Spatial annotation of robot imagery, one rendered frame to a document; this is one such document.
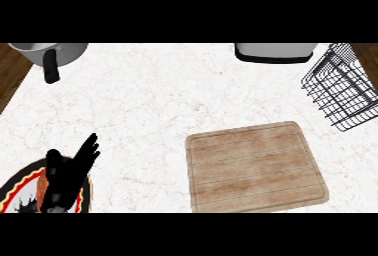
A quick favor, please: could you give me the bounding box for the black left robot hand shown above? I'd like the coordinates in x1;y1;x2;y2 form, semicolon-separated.
43;132;102;214

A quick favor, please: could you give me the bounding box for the wooden cutting board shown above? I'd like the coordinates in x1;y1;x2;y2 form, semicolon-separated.
184;120;331;214

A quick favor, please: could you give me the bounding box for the black plate with red rim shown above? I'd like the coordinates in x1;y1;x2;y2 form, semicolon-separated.
0;157;94;214

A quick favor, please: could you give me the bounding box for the grey appliance with black base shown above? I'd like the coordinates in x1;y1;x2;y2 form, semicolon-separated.
233;42;320;65

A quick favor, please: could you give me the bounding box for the grey pot with black handle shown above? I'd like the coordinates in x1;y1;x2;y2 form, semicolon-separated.
6;42;90;85

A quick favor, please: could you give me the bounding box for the black wire basket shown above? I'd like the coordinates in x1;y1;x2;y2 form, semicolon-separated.
300;42;378;133

